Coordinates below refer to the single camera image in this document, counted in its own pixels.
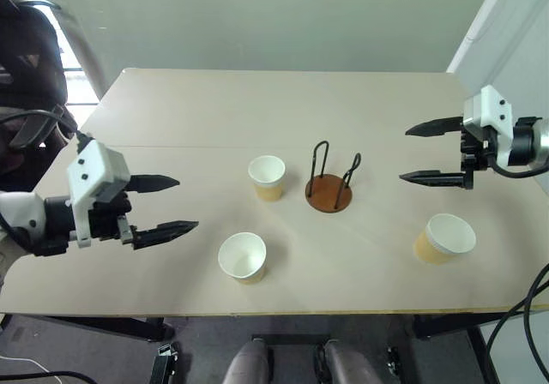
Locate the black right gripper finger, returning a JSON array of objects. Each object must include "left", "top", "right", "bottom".
[
  {"left": 398, "top": 169, "right": 468, "bottom": 189},
  {"left": 404, "top": 116, "right": 466, "bottom": 138}
]

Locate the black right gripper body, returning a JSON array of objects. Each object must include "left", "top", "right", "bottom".
[{"left": 459, "top": 120, "right": 499, "bottom": 190}]

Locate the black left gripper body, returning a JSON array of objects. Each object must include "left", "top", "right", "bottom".
[{"left": 87, "top": 189, "right": 139, "bottom": 249}]

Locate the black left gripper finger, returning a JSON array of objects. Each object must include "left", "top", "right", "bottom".
[
  {"left": 126, "top": 174, "right": 181, "bottom": 195},
  {"left": 130, "top": 219, "right": 200, "bottom": 251}
]

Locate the white and tan paper cup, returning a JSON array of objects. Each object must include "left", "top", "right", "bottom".
[
  {"left": 413, "top": 213, "right": 478, "bottom": 267},
  {"left": 247, "top": 154, "right": 287, "bottom": 203},
  {"left": 217, "top": 231, "right": 268, "bottom": 285}
]

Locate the dark rounded robot leg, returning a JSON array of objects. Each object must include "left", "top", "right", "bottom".
[
  {"left": 222, "top": 339, "right": 272, "bottom": 384},
  {"left": 323, "top": 340, "right": 383, "bottom": 384}
]

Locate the black backpack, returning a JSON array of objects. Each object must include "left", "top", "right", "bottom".
[{"left": 0, "top": 0, "right": 80, "bottom": 190}]

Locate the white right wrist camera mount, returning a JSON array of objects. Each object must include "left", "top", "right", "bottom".
[{"left": 462, "top": 84, "right": 514, "bottom": 167}]

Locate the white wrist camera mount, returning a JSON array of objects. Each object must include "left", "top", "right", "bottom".
[
  {"left": 462, "top": 84, "right": 514, "bottom": 167},
  {"left": 66, "top": 139, "right": 131, "bottom": 249}
]

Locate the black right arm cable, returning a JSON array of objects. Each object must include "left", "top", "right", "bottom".
[{"left": 488, "top": 156, "right": 549, "bottom": 181}]

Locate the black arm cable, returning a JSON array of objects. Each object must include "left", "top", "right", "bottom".
[
  {"left": 488, "top": 156, "right": 549, "bottom": 181},
  {"left": 0, "top": 108, "right": 94, "bottom": 150}
]

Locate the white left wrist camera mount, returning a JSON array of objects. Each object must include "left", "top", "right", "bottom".
[{"left": 66, "top": 139, "right": 131, "bottom": 249}]

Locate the brown wire cup holder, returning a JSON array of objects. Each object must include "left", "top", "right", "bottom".
[{"left": 305, "top": 140, "right": 363, "bottom": 215}]

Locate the black metal caster bracket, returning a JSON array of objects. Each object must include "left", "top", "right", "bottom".
[{"left": 147, "top": 342, "right": 180, "bottom": 384}]

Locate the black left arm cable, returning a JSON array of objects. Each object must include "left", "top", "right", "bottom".
[{"left": 0, "top": 108, "right": 94, "bottom": 150}]

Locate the white floor cable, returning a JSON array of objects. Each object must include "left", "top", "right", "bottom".
[{"left": 0, "top": 352, "right": 53, "bottom": 375}]

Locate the black floor cable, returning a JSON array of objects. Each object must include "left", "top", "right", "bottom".
[{"left": 0, "top": 370, "right": 100, "bottom": 384}]

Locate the black hanging cable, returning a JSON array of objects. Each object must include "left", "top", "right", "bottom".
[
  {"left": 486, "top": 287, "right": 549, "bottom": 384},
  {"left": 523, "top": 262, "right": 549, "bottom": 379}
]

